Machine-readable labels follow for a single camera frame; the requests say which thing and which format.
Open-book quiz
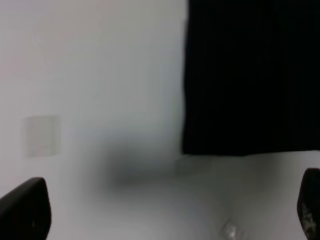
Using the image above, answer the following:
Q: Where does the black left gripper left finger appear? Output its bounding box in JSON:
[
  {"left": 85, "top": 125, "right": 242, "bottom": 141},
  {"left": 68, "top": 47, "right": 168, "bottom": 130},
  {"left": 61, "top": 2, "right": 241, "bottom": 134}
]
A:
[{"left": 0, "top": 177, "right": 52, "bottom": 240}]

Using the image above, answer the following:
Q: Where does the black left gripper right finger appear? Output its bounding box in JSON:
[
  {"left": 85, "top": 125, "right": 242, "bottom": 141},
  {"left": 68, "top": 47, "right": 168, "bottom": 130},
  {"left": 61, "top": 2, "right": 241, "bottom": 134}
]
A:
[{"left": 297, "top": 168, "right": 320, "bottom": 240}]

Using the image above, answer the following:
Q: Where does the black short sleeve shirt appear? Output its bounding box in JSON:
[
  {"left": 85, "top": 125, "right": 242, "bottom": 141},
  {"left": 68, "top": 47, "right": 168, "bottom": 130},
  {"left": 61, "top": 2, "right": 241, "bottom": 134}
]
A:
[{"left": 181, "top": 0, "right": 320, "bottom": 156}]

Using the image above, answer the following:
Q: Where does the clear tape piece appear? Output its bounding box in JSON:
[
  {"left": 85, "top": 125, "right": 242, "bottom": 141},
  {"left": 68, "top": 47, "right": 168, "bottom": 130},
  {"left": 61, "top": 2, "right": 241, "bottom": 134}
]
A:
[
  {"left": 174, "top": 156, "right": 214, "bottom": 177},
  {"left": 25, "top": 115, "right": 61, "bottom": 158}
]

